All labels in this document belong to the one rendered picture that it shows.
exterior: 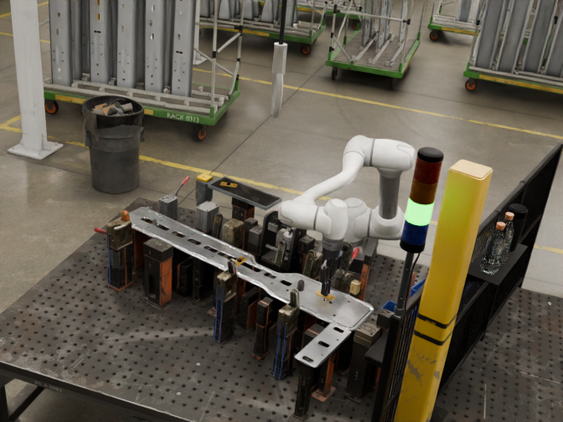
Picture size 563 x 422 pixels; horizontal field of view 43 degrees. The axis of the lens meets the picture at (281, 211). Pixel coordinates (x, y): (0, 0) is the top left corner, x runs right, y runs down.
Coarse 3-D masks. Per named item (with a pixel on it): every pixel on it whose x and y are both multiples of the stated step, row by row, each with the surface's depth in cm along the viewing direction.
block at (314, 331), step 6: (312, 330) 292; (318, 330) 293; (306, 336) 290; (312, 336) 289; (306, 342) 291; (318, 342) 290; (318, 372) 302; (312, 378) 298; (318, 378) 305; (312, 384) 302
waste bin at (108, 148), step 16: (96, 96) 589; (112, 96) 595; (96, 112) 570; (112, 112) 568; (128, 112) 585; (96, 128) 558; (112, 128) 559; (128, 128) 565; (96, 144) 571; (112, 144) 568; (128, 144) 574; (96, 160) 579; (112, 160) 575; (128, 160) 582; (96, 176) 587; (112, 176) 583; (128, 176) 590; (112, 192) 591
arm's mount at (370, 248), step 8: (368, 240) 397; (376, 240) 397; (320, 248) 390; (368, 248) 390; (376, 248) 398; (360, 256) 383; (352, 264) 383; (360, 264) 381; (352, 272) 385; (360, 272) 383
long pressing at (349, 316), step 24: (144, 216) 360; (168, 240) 341; (216, 240) 345; (216, 264) 327; (264, 288) 313; (288, 288) 314; (312, 288) 316; (312, 312) 300; (336, 312) 301; (360, 312) 303
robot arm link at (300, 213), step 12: (348, 156) 323; (360, 156) 324; (348, 168) 316; (360, 168) 324; (336, 180) 310; (348, 180) 313; (312, 192) 302; (324, 192) 306; (288, 204) 290; (300, 204) 290; (312, 204) 292; (288, 216) 289; (300, 216) 288; (312, 216) 287; (300, 228) 291; (312, 228) 289
